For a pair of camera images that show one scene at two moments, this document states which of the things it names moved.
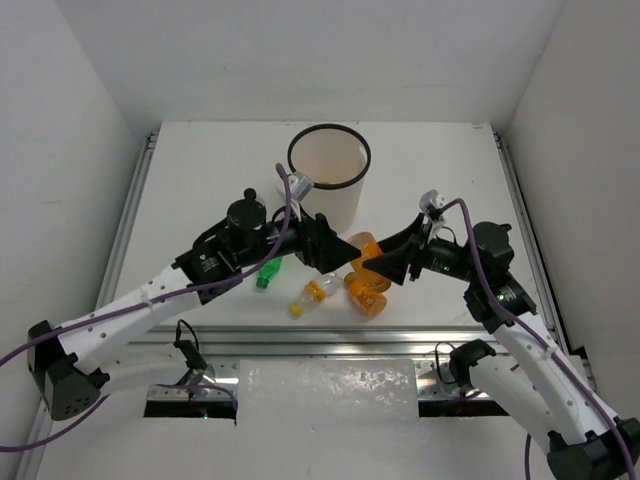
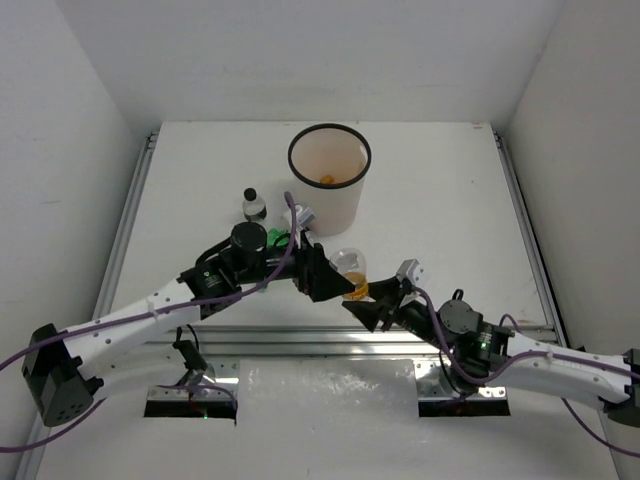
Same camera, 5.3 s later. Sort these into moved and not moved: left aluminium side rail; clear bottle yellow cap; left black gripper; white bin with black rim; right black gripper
Moved: left black gripper; clear bottle yellow cap; right black gripper
Not moved: left aluminium side rail; white bin with black rim
